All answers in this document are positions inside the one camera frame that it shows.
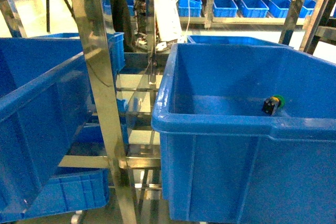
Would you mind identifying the large blue target bin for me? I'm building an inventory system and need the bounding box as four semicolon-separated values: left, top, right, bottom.
152;44;335;223

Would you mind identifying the blue bin left of post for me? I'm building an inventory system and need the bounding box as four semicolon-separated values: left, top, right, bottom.
1;38;91;213

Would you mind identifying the steel shelf upright post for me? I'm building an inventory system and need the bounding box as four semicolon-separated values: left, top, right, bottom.
71;0;139;223

